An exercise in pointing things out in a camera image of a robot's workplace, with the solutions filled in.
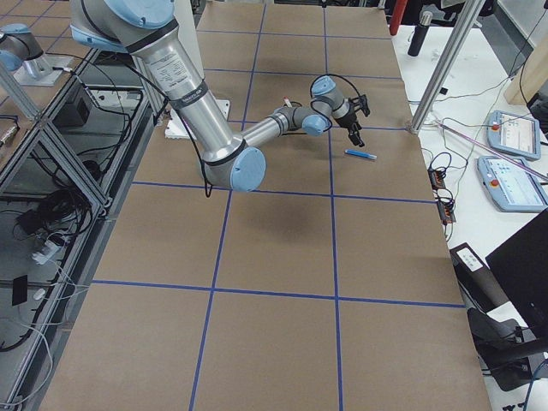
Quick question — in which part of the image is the near teach pendant tablet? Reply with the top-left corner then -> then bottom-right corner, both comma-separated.
476,156 -> 547,212

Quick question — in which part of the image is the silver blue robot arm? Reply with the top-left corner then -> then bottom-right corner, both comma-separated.
69,1 -> 266,192
241,74 -> 371,147

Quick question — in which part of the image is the far teach pendant tablet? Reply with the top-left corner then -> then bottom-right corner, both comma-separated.
486,110 -> 541,161

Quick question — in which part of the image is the black monitor screen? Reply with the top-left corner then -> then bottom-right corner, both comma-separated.
486,211 -> 547,337

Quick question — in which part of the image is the red cylinder bottle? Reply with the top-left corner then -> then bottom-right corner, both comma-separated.
389,0 -> 408,36

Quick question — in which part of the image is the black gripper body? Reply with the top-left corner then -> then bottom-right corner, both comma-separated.
337,110 -> 359,134

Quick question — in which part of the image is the teach pendant tablet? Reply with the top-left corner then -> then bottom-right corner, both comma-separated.
486,110 -> 541,161
476,156 -> 547,212

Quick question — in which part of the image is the blue marker pen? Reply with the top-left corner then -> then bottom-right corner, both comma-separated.
344,149 -> 378,161

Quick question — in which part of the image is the black phone on shelf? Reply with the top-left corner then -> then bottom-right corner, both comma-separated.
12,275 -> 28,307

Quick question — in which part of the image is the black orange adapter board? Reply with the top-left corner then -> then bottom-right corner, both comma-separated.
436,201 -> 456,225
428,169 -> 446,190

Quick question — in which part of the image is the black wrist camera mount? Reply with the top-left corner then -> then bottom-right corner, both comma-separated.
348,94 -> 371,117

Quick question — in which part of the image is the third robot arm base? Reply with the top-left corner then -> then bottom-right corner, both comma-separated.
1,23 -> 61,86

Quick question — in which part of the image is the aluminium extrusion side frame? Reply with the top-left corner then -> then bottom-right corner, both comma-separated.
1,51 -> 166,410

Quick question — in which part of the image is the long metal reacher rod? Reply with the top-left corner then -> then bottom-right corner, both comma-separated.
436,121 -> 547,182

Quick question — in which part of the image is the black box on shelf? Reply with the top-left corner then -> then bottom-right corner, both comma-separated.
53,83 -> 97,128

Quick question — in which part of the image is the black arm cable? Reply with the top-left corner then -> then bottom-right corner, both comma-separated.
130,46 -> 215,199

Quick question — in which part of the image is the white power strip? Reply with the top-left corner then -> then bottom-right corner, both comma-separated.
32,240 -> 62,265

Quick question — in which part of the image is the black steel water bottle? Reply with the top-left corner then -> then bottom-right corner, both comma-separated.
408,11 -> 433,57

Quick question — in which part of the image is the aluminium frame post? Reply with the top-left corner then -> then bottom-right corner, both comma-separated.
408,0 -> 485,134

